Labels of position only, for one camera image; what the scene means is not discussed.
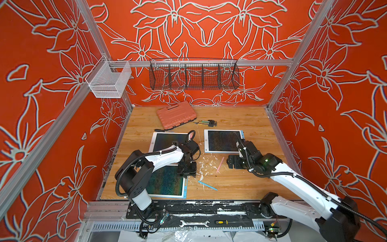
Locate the pink framed writing tablet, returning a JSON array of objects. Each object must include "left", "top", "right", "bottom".
[{"left": 148, "top": 132, "right": 187, "bottom": 152}]

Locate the black handled small screwdriver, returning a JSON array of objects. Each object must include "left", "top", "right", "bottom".
[{"left": 154, "top": 129, "right": 174, "bottom": 133}]

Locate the yellow handled screwdriver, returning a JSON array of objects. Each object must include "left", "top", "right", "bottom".
[{"left": 214, "top": 220, "right": 249, "bottom": 224}]

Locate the clear plastic wall bin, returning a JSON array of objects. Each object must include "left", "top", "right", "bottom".
[{"left": 85, "top": 56, "right": 132, "bottom": 98}]

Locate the pink stylus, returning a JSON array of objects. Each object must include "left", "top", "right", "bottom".
[{"left": 216, "top": 157, "right": 225, "bottom": 173}]

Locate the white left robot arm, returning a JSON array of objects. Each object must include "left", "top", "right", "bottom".
[{"left": 114, "top": 140, "right": 201, "bottom": 211}]

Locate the blue framed tablet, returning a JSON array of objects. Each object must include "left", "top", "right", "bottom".
[
  {"left": 146, "top": 164, "right": 187, "bottom": 199},
  {"left": 204, "top": 130, "right": 244, "bottom": 154}
]

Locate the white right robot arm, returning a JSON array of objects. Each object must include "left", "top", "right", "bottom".
[{"left": 227, "top": 139, "right": 360, "bottom": 242}]

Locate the blue stylus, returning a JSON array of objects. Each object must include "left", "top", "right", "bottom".
[{"left": 198, "top": 180, "right": 218, "bottom": 191}]

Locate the blue framed rear tablet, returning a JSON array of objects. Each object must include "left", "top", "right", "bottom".
[{"left": 204, "top": 130, "right": 244, "bottom": 154}]

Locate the silver open-end wrench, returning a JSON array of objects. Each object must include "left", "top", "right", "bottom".
[{"left": 179, "top": 220, "right": 210, "bottom": 227}]

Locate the blue framed front tablet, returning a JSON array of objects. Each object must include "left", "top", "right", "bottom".
[{"left": 146, "top": 164, "right": 187, "bottom": 199}]

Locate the red plastic tool case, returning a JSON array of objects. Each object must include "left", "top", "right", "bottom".
[{"left": 156, "top": 101, "right": 197, "bottom": 130}]

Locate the black wire wall basket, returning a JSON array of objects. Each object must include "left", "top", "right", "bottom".
[{"left": 149, "top": 57, "right": 240, "bottom": 91}]

